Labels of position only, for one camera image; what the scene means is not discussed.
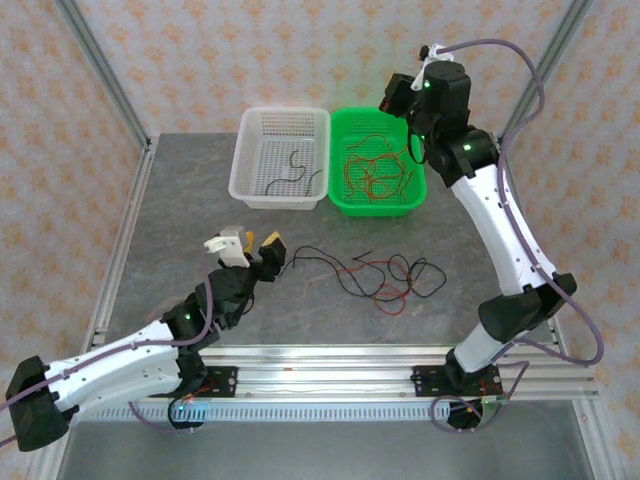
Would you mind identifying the slotted grey cable duct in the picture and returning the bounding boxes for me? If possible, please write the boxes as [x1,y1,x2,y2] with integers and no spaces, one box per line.
[74,402,501,424]

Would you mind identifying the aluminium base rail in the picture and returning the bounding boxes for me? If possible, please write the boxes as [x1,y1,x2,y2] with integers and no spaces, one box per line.
[54,343,600,401]

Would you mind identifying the white perforated plastic basket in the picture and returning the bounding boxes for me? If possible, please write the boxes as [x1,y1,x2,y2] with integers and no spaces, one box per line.
[228,105,332,211]

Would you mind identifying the arm base electronics board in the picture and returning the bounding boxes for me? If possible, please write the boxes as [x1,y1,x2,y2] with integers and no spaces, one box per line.
[167,397,209,432]
[446,394,501,434]

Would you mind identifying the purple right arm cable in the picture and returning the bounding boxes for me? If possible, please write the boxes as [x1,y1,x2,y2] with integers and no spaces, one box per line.
[432,38,604,434]

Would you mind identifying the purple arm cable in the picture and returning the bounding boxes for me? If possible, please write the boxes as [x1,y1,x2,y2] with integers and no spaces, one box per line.
[0,282,221,446]
[432,38,604,434]

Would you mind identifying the black cable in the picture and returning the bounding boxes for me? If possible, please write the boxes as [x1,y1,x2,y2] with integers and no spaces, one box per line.
[263,147,307,197]
[406,115,425,165]
[388,253,448,300]
[303,169,325,197]
[291,247,386,298]

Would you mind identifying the aluminium table side rail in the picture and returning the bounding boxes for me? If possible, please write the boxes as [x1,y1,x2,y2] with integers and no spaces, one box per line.
[82,139,159,351]

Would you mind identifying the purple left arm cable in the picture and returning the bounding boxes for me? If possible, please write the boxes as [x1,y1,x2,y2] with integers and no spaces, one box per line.
[0,282,221,446]

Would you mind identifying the green perforated plastic basket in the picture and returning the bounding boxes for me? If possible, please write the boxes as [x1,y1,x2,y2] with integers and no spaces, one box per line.
[327,106,430,220]

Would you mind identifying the aluminium frame post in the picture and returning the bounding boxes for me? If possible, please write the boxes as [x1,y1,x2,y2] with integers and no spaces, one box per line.
[497,0,596,149]
[52,0,151,149]

